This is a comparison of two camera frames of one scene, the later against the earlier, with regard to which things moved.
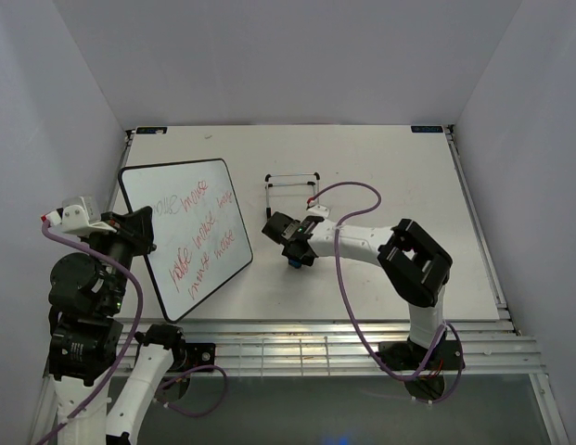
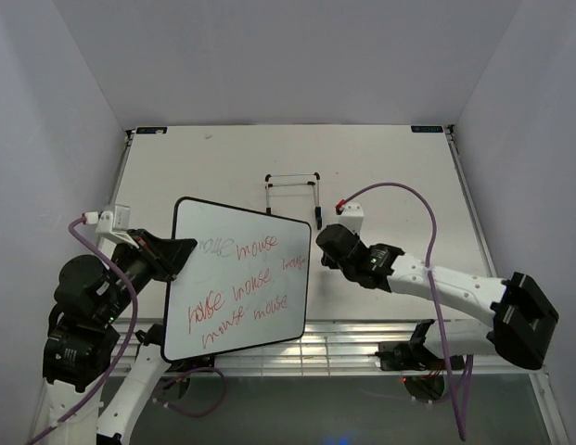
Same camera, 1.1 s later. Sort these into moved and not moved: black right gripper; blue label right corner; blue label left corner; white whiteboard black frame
Moved: black right gripper; white whiteboard black frame
Not moved: blue label left corner; blue label right corner
